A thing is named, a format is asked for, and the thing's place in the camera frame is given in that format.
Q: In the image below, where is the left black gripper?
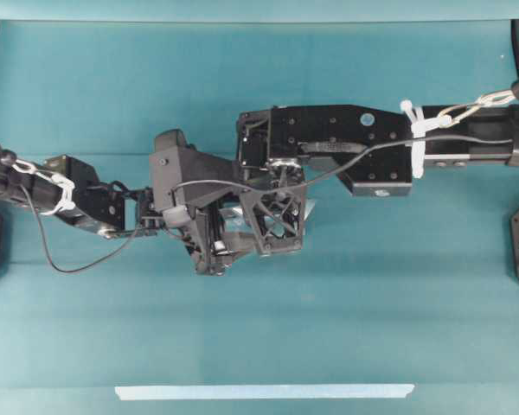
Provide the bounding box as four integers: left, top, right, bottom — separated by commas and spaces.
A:
131, 185, 256, 278

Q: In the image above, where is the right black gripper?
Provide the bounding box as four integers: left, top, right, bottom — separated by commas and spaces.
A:
239, 159, 306, 256

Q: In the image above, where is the silver zip bag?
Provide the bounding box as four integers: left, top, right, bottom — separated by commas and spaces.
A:
220, 200, 304, 257

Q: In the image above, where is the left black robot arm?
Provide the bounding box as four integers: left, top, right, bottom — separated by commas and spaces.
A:
0, 130, 260, 275

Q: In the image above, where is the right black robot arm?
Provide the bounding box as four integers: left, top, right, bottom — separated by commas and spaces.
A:
236, 104, 519, 255

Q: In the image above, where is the white zip tie left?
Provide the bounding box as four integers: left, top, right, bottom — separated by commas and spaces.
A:
11, 158, 77, 217

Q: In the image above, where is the white zip tie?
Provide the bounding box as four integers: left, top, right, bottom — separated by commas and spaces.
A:
11, 158, 77, 217
400, 89, 516, 179

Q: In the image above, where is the white zip tie right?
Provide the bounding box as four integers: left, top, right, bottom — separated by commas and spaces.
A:
400, 89, 516, 179

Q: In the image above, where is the long blue tape strip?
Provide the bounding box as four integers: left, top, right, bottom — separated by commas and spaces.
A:
114, 384, 415, 401

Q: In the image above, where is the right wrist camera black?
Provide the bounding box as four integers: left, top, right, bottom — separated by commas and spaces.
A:
236, 110, 271, 169

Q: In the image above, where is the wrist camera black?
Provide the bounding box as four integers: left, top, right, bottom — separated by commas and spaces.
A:
236, 110, 271, 169
150, 129, 239, 213

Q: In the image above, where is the left black cable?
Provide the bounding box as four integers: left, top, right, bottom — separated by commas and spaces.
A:
16, 183, 142, 274

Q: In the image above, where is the black cable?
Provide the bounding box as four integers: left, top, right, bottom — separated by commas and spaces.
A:
172, 133, 518, 194
16, 183, 142, 274

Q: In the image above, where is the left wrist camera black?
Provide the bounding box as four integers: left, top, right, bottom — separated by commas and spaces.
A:
150, 129, 239, 213

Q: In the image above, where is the right black cable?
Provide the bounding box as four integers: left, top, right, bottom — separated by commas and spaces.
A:
172, 133, 518, 194

